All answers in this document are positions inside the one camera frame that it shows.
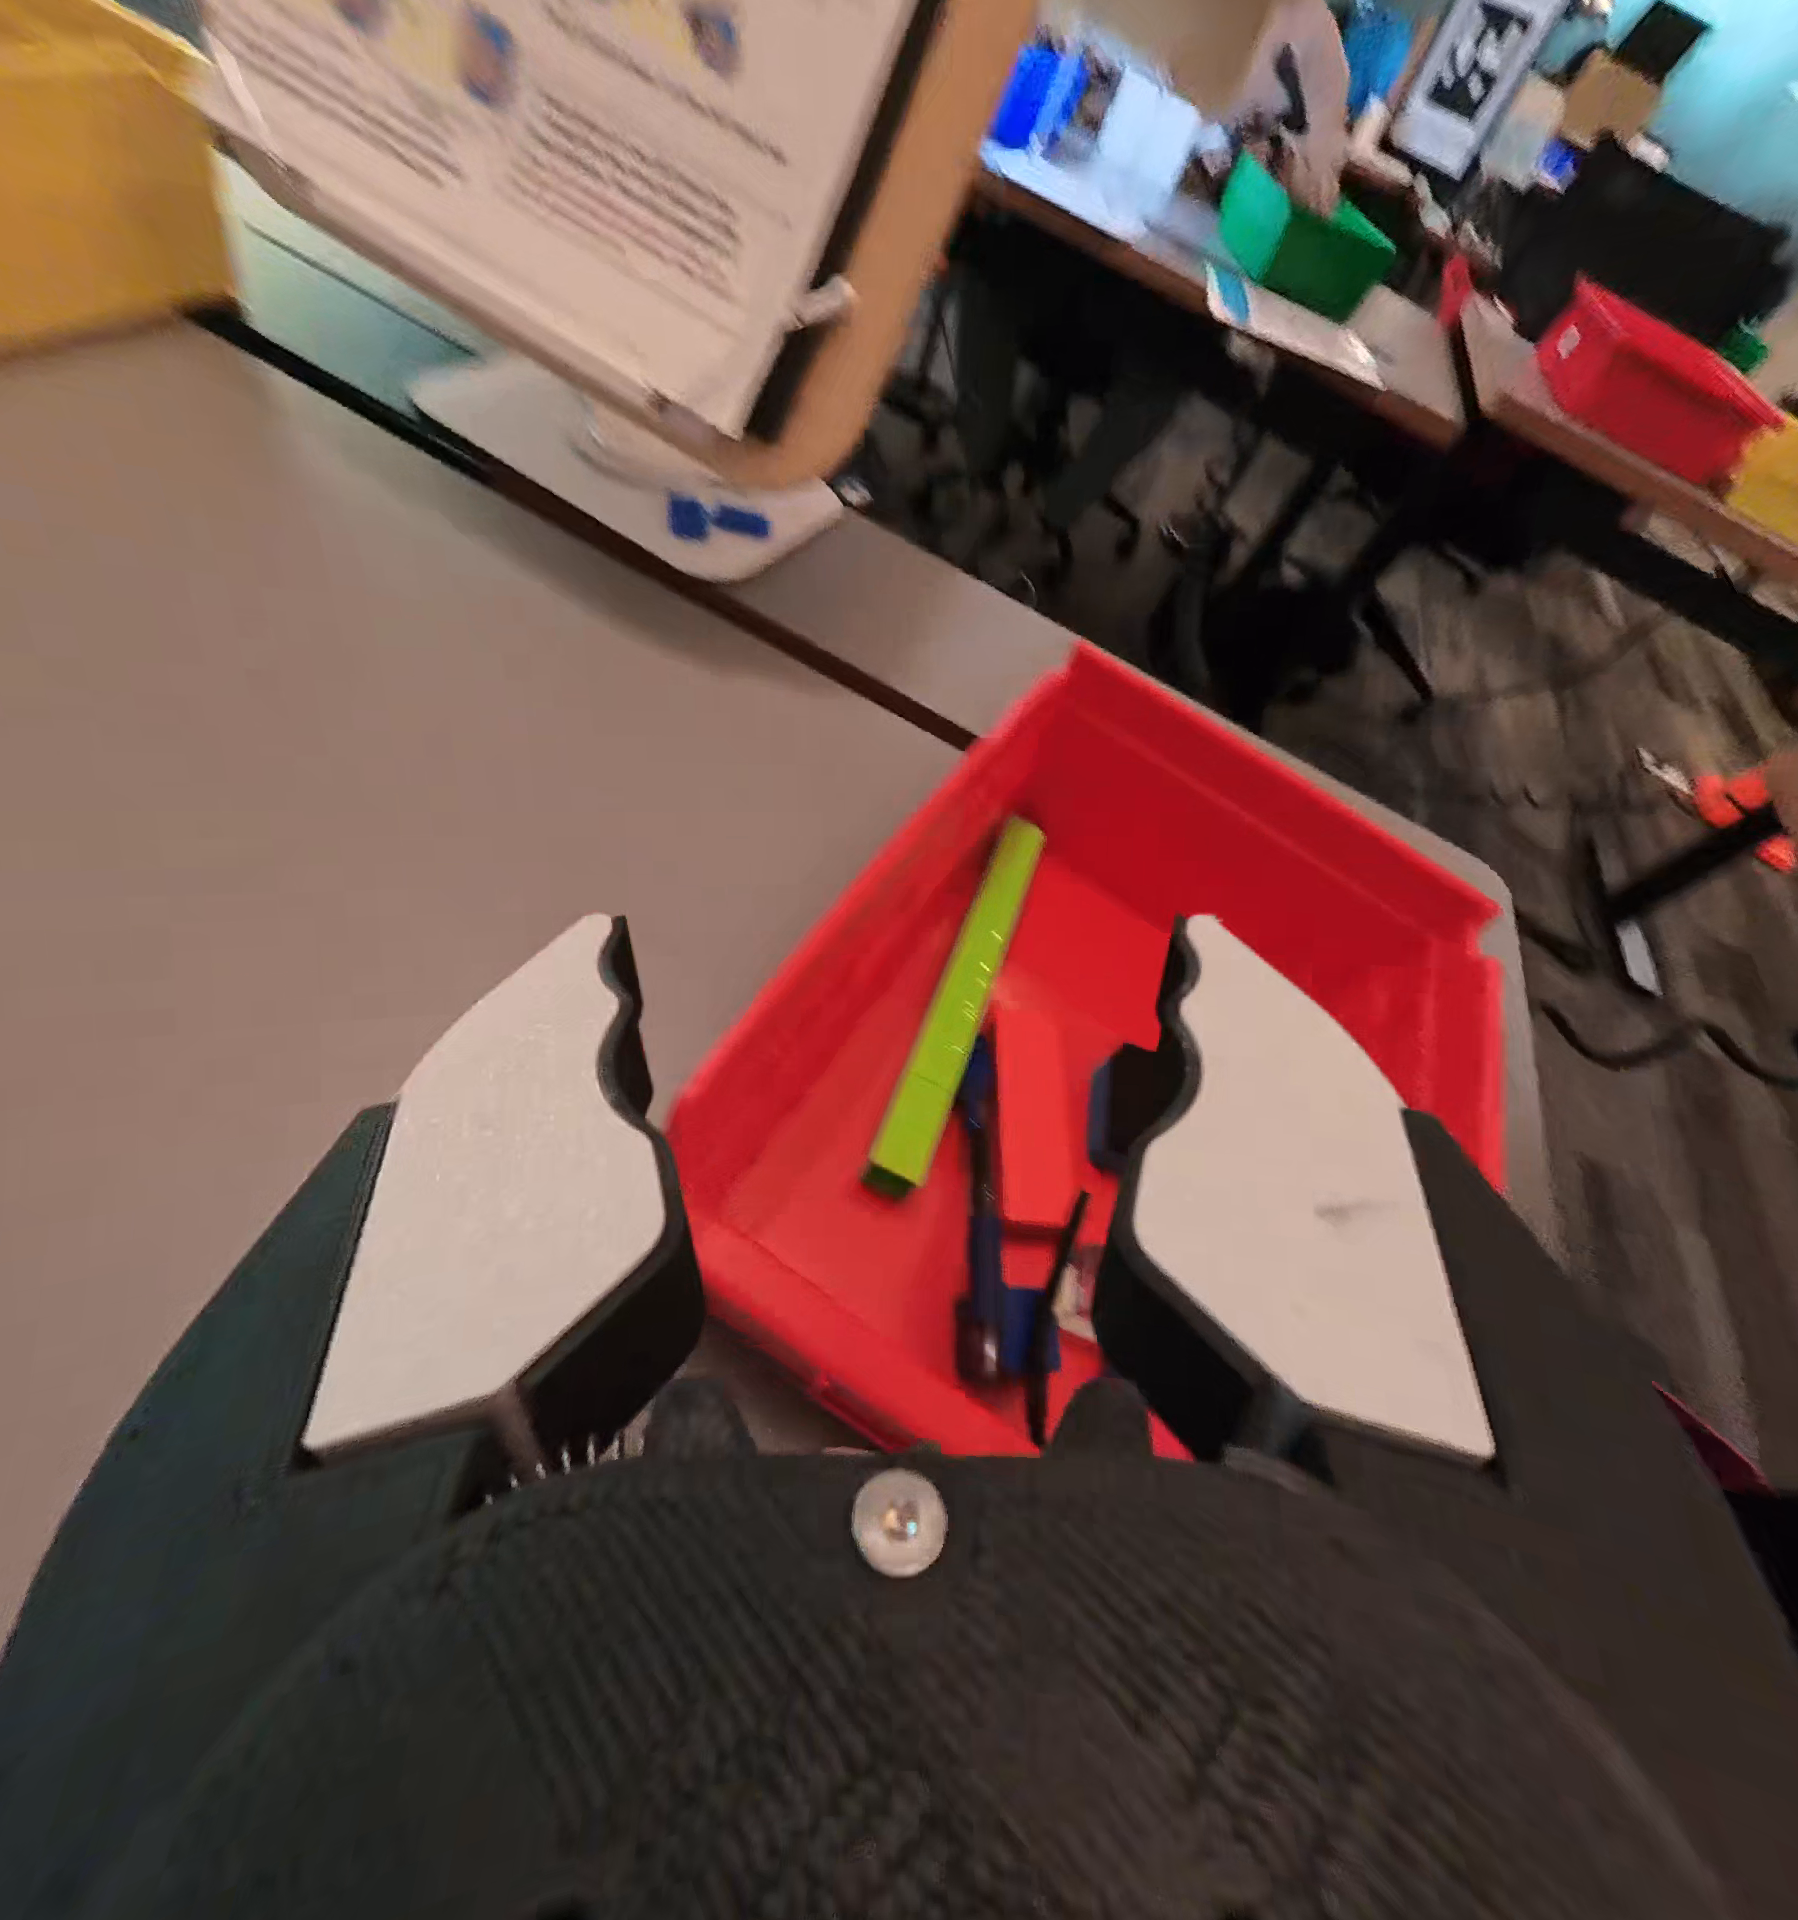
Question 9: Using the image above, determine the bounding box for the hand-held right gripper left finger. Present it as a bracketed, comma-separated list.
[298, 916, 706, 1472]

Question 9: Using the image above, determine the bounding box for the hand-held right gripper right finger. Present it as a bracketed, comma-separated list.
[1095, 916, 1500, 1472]

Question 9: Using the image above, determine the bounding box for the red plastic bin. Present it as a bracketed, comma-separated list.
[1537, 277, 1777, 482]
[668, 638, 1509, 1463]

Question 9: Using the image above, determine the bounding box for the yellow plastic bin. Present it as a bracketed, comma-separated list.
[0, 0, 240, 377]

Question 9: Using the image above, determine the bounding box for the blue pen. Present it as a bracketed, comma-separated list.
[946, 1021, 1021, 1389]

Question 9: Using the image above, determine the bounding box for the lime green ruler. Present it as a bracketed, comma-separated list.
[864, 817, 1051, 1202]

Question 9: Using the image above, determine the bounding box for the wood-edged work table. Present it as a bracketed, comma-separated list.
[974, 135, 1485, 454]
[1455, 288, 1798, 618]

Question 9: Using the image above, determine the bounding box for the green plastic bin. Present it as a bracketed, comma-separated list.
[1220, 153, 1400, 322]

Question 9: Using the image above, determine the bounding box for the printed instruction sheet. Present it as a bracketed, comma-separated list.
[196, 0, 930, 437]

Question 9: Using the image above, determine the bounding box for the blue plastic bin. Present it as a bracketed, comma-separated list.
[996, 37, 1106, 159]

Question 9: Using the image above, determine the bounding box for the black white marker sign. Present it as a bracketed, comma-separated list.
[1394, 0, 1575, 184]

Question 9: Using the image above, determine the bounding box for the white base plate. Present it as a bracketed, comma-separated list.
[413, 355, 842, 586]

